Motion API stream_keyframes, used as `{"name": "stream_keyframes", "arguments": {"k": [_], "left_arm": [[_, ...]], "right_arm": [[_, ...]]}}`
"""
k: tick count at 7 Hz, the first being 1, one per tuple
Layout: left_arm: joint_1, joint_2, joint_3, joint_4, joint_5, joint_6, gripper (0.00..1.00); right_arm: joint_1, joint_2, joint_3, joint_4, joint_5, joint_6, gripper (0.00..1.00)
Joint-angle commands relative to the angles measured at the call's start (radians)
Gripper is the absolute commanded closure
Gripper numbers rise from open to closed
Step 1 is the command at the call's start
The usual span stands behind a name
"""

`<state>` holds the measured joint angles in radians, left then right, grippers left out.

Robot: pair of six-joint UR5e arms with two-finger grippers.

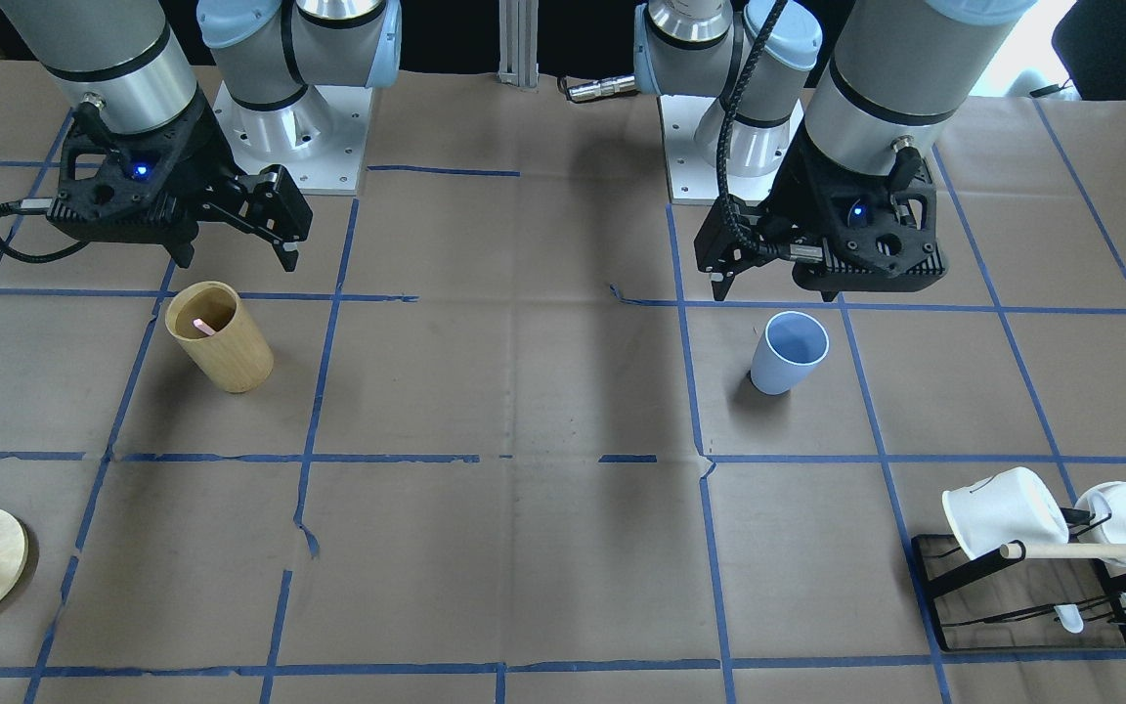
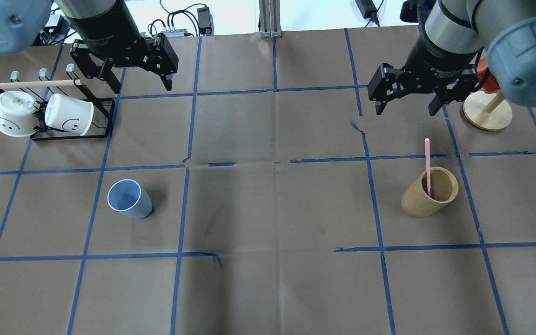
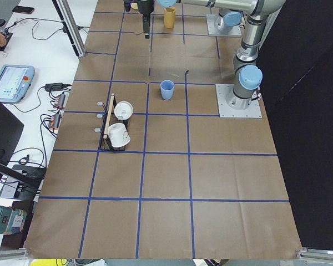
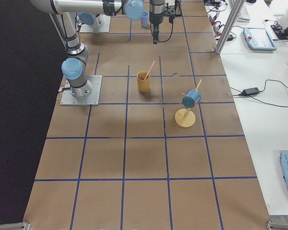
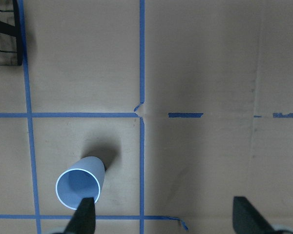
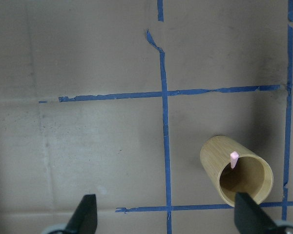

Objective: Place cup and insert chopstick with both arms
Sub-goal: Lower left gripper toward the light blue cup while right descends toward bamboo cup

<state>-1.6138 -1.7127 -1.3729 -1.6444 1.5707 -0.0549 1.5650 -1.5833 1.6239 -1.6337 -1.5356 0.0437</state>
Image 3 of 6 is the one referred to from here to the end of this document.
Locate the green device box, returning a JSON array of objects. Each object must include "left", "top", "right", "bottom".
[{"left": 0, "top": 206, "right": 27, "bottom": 235}]

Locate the black smartphone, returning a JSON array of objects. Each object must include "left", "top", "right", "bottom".
[{"left": 12, "top": 6, "right": 34, "bottom": 14}]

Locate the light blue plastic cup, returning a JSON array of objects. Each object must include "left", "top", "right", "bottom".
[{"left": 160, "top": 80, "right": 175, "bottom": 100}]

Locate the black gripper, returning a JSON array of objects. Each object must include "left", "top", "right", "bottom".
[{"left": 137, "top": 0, "right": 152, "bottom": 39}]

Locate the brown paper table cover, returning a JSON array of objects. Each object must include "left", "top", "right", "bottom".
[{"left": 25, "top": 1, "right": 301, "bottom": 259}]

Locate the bamboo cylinder holder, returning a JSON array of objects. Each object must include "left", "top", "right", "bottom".
[{"left": 164, "top": 7, "right": 176, "bottom": 29}]

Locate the white smiley cup far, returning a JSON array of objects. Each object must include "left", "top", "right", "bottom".
[{"left": 114, "top": 101, "right": 133, "bottom": 120}]

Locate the black power adapter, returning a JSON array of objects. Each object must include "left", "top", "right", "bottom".
[{"left": 44, "top": 83, "right": 64, "bottom": 92}]

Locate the orange usb hub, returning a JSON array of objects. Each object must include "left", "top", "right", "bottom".
[
  {"left": 53, "top": 93, "right": 66, "bottom": 109},
  {"left": 48, "top": 113, "right": 61, "bottom": 132}
]

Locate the white smiley cup near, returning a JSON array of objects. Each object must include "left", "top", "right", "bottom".
[{"left": 108, "top": 123, "right": 131, "bottom": 148}]

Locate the orange usb hub lower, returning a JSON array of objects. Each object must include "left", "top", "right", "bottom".
[{"left": 48, "top": 113, "right": 61, "bottom": 132}]

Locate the white smiley cup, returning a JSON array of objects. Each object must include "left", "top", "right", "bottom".
[
  {"left": 114, "top": 101, "right": 133, "bottom": 120},
  {"left": 108, "top": 123, "right": 131, "bottom": 148}
]

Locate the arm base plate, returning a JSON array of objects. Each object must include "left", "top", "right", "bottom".
[
  {"left": 206, "top": 14, "right": 242, "bottom": 38},
  {"left": 215, "top": 84, "right": 262, "bottom": 119}
]

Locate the black wire cup rack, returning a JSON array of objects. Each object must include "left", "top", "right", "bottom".
[{"left": 94, "top": 93, "right": 133, "bottom": 152}]

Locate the orange usb hub upper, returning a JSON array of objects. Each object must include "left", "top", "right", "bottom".
[{"left": 53, "top": 93, "right": 66, "bottom": 109}]

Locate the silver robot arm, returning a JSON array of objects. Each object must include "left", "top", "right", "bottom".
[
  {"left": 133, "top": 1, "right": 242, "bottom": 39},
  {"left": 181, "top": 1, "right": 285, "bottom": 110}
]

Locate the aluminium frame post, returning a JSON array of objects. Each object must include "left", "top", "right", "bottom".
[{"left": 52, "top": 0, "right": 86, "bottom": 58}]

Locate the teach pendant tablet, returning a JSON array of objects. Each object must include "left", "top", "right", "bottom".
[{"left": 0, "top": 64, "right": 35, "bottom": 104}]

